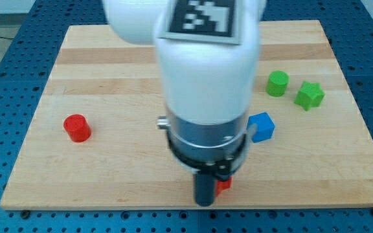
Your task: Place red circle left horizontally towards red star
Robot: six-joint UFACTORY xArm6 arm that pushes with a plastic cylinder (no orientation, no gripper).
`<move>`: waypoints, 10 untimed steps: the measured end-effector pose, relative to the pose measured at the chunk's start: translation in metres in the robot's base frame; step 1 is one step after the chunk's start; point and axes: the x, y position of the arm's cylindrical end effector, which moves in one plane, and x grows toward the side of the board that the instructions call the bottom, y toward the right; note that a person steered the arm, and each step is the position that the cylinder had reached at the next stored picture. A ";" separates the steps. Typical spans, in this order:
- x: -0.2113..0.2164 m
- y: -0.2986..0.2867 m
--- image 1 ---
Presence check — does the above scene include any silver cylindrical tool flange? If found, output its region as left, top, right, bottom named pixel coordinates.
left=157, top=110, right=257, bottom=181

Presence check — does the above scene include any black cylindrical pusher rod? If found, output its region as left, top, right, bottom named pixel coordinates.
left=194, top=173, right=216, bottom=206

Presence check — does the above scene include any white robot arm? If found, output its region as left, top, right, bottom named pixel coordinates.
left=102, top=0, right=266, bottom=206

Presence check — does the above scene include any red star block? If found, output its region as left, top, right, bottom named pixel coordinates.
left=215, top=177, right=232, bottom=197

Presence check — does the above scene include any green star block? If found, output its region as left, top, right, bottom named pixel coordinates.
left=294, top=81, right=325, bottom=111

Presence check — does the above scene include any blue cube block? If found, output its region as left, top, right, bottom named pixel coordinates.
left=247, top=112, right=275, bottom=143

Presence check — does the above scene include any green cylinder block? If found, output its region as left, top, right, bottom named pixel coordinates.
left=266, top=71, right=289, bottom=97

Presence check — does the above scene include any wooden board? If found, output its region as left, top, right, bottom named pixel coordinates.
left=0, top=20, right=373, bottom=210

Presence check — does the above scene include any black white fiducial marker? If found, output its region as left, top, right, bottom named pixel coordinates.
left=157, top=0, right=244, bottom=45

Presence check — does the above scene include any red cylinder block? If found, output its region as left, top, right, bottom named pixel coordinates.
left=63, top=114, right=92, bottom=142

